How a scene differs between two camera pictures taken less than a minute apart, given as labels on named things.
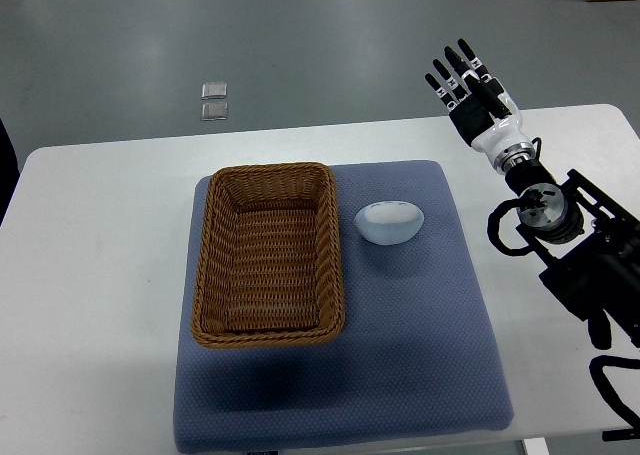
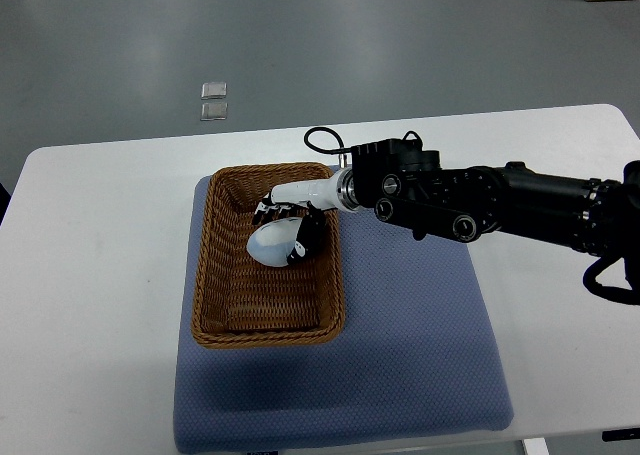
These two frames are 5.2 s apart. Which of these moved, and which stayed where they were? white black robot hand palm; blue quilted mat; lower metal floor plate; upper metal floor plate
Moved: white black robot hand palm
Stayed: blue quilted mat; lower metal floor plate; upper metal floor plate
